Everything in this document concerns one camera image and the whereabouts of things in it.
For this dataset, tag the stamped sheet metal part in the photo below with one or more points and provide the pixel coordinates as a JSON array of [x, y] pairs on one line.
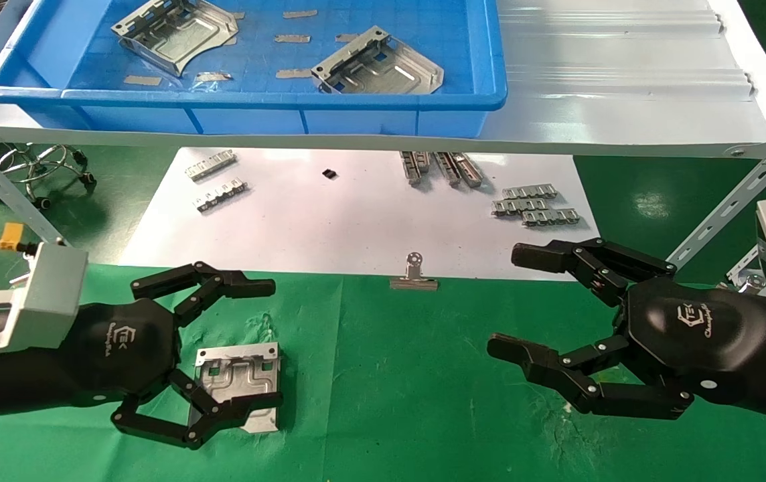
[[175, 33], [242, 375], [390, 70]]

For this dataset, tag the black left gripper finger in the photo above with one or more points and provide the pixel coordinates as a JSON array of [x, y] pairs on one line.
[[222, 284], [222, 412]]

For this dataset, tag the white metal shelf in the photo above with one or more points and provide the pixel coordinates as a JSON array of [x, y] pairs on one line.
[[624, 100]]

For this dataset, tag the green cloth mat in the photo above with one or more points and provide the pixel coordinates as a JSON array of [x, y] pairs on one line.
[[390, 388]]

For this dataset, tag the blue plastic bin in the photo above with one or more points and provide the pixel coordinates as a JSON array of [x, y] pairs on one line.
[[356, 114]]

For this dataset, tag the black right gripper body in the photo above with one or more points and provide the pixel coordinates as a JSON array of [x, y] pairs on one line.
[[691, 335]]

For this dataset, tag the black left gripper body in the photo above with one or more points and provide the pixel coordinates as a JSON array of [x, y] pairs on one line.
[[122, 348]]

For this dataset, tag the small metal terminal strip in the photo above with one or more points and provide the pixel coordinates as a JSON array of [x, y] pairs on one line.
[[448, 169], [221, 195], [469, 169], [411, 169], [210, 165], [529, 193], [550, 217], [519, 207], [424, 161]]

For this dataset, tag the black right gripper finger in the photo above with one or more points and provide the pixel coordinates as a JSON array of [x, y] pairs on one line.
[[594, 260], [554, 375]]

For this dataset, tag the perforated angle iron brace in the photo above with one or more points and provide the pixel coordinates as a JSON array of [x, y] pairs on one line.
[[731, 207], [15, 201]]

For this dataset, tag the white paper sheet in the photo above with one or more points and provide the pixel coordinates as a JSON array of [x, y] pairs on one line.
[[329, 221]]

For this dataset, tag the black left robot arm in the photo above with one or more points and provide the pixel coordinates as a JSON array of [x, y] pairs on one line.
[[8, 381]]

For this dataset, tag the tiny black plastic piece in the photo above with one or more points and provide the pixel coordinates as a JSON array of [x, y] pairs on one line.
[[329, 174]]

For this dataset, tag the chrome stool base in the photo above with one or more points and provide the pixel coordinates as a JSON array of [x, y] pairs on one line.
[[41, 164]]

